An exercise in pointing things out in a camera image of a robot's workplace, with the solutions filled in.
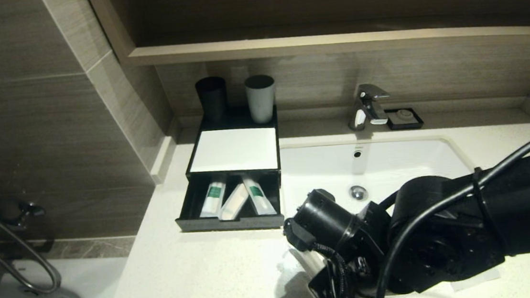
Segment black box drawer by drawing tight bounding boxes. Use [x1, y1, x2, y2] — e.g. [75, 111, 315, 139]
[172, 166, 286, 238]

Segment wooden wall shelf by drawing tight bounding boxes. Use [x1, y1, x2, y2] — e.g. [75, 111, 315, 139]
[128, 13, 530, 82]

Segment chrome sink faucet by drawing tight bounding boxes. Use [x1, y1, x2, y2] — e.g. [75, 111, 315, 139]
[346, 82, 394, 131]

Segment long packet small green mark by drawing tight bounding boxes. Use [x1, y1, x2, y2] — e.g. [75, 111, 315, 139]
[274, 246, 328, 290]

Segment chrome sink drain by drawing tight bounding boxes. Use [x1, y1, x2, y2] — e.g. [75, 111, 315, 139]
[349, 184, 369, 203]

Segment white tube packet green label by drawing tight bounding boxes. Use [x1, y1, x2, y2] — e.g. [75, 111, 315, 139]
[197, 180, 230, 219]

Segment chrome bathtub mixer tap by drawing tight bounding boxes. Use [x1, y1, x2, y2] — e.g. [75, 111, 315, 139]
[0, 199, 53, 262]

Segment white sink basin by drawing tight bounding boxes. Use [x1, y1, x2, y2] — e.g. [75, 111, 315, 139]
[277, 123, 483, 243]

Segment beige flat packet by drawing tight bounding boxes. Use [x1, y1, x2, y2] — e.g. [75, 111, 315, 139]
[216, 183, 252, 221]

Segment black soap dish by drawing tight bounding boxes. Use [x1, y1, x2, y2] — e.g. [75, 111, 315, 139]
[385, 106, 425, 132]

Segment grey cup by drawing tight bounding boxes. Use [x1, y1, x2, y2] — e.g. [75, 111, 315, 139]
[244, 74, 279, 125]

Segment metal shower hose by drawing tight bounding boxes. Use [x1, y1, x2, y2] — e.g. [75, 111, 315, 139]
[0, 187, 64, 298]

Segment black camera cable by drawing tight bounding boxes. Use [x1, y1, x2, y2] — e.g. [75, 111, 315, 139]
[359, 121, 530, 298]

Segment black cup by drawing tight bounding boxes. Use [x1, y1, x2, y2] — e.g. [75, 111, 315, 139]
[195, 76, 230, 124]

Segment black amenity box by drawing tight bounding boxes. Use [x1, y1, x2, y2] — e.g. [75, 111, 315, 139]
[179, 104, 284, 195]

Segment long packet large green label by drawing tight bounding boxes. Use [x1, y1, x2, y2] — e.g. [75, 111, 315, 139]
[242, 172, 277, 217]

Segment crumpled shower cap packet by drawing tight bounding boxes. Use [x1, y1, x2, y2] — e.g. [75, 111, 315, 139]
[450, 265, 502, 292]

